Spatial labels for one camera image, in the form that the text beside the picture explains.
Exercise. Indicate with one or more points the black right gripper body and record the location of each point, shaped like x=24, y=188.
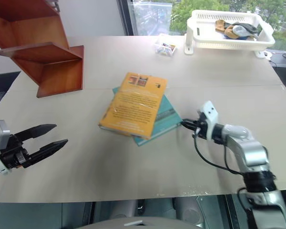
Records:
x=201, y=127

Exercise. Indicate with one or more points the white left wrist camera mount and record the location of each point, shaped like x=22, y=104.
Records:
x=1, y=133

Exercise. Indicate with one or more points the clear zip plastic bag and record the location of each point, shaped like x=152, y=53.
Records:
x=152, y=16

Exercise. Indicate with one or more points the grey sock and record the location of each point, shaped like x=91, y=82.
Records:
x=249, y=28

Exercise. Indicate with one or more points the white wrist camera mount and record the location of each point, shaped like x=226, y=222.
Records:
x=1, y=133
x=211, y=114

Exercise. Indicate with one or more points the clear plastic small-items box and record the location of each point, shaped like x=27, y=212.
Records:
x=165, y=46

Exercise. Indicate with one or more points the black window frame post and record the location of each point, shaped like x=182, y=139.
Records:
x=125, y=16

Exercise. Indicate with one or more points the black furniture piece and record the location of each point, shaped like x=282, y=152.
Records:
x=2, y=83

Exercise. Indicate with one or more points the teal thin book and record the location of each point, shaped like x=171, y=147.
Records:
x=168, y=117

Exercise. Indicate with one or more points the items in basket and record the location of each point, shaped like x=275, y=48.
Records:
x=220, y=25

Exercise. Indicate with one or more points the white sock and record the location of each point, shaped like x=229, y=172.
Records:
x=240, y=30

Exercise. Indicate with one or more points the orange paperback book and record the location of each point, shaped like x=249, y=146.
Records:
x=133, y=105

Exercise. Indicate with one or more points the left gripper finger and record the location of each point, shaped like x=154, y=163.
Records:
x=50, y=149
x=38, y=131

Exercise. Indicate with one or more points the white plastic slotted basket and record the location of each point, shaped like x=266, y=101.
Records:
x=231, y=44

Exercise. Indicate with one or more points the reddish brown wooden bookshelf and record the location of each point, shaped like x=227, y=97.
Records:
x=50, y=71

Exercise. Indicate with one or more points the grey robot torso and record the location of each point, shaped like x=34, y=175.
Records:
x=143, y=224

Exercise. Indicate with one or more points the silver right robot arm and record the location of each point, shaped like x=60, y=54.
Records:
x=252, y=152

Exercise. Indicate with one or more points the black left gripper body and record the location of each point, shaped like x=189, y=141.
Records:
x=14, y=155

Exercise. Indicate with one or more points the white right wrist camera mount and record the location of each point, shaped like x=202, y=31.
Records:
x=211, y=114

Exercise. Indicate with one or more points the dark rounded grey shape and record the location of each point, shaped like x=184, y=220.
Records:
x=124, y=208
x=190, y=211

